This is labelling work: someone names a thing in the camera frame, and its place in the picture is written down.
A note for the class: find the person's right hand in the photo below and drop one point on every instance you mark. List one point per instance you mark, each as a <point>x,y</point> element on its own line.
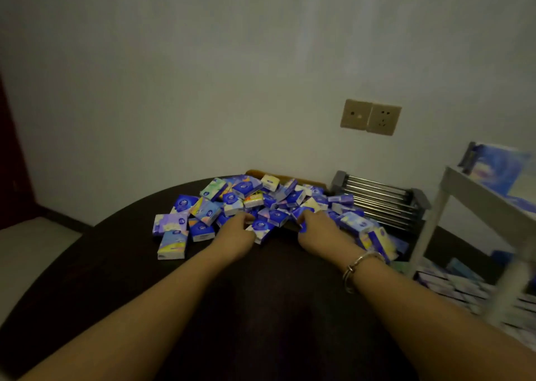
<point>320,236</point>

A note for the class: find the person's left forearm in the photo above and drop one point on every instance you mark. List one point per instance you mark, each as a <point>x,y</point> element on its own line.
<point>125,330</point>

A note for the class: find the person's right fingers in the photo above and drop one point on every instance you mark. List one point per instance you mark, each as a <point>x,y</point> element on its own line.
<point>308,219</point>

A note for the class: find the white shelf unit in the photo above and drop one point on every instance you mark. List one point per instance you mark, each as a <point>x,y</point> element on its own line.
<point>481,203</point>

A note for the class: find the beige power wall socket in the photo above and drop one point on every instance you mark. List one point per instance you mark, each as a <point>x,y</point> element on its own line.
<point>384,119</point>

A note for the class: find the pile of blue tissue packets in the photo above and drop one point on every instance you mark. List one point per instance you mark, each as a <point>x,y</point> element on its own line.
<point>247,189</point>

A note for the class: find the beige round-hole wall socket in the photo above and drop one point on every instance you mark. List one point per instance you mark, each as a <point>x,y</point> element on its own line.
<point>356,114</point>

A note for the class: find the person's left hand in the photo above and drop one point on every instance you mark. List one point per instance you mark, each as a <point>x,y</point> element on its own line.
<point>232,238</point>

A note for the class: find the steel roll-up rack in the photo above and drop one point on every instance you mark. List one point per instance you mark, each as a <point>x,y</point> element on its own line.
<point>381,198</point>

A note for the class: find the large blue tissue package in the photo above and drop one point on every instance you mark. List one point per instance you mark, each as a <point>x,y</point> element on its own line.
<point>498,167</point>

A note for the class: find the rows of shelved tissue packets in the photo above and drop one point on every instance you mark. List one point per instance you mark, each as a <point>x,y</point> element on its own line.
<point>460,286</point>

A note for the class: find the person's left fingers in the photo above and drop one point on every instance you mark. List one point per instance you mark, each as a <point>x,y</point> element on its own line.
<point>243,218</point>

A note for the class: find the person's right forearm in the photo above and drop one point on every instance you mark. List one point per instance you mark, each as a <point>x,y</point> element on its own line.
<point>439,330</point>

